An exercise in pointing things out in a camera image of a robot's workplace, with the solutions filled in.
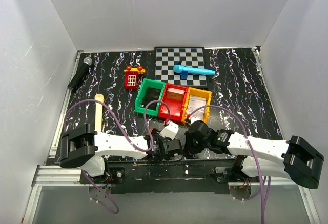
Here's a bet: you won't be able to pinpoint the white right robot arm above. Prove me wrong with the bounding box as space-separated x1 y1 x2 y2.
185 118 324 189

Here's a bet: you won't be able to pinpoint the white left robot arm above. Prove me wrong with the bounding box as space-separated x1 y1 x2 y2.
59 122 183 176

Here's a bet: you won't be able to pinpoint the white cards in yellow bin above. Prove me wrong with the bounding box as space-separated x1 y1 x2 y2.
186 95 207 120

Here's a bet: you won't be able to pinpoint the red plastic bin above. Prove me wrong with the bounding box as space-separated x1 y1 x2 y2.
161 83 189 122

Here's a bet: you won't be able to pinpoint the yellow plastic bin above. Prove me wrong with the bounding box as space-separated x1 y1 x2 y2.
181 87 212 123

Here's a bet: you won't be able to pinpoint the brown box in red bin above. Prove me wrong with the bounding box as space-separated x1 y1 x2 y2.
166 88 185 101

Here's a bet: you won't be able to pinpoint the black item in green bin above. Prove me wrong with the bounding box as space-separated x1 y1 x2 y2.
140 87 161 108

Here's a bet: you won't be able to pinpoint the green plastic bin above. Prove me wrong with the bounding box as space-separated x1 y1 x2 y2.
134 78 166 114

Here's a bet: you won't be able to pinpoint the blue toy microphone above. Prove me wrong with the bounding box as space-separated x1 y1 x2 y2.
173 65 216 80

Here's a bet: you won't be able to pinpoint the beige toy microphone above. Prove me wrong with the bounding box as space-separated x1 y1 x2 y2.
94 93 105 132

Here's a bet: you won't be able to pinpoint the red toy phone booth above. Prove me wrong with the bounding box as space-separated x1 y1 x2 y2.
124 65 146 89

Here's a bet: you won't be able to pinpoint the black and white checkerboard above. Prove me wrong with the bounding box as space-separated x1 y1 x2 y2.
154 47 208 88

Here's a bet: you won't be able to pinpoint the black microphone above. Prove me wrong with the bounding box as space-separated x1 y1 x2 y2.
67 57 93 92

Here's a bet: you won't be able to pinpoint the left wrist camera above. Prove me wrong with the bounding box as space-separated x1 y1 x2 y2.
159 121 179 140

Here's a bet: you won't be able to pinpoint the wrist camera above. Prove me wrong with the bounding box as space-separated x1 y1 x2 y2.
185 116 200 125
159 121 179 140

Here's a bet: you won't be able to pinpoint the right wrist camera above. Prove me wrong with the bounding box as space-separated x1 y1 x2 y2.
185 116 200 125

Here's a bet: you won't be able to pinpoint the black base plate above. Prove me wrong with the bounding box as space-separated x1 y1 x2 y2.
106 158 247 196

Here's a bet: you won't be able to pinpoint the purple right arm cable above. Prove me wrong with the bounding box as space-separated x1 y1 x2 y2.
184 105 272 224

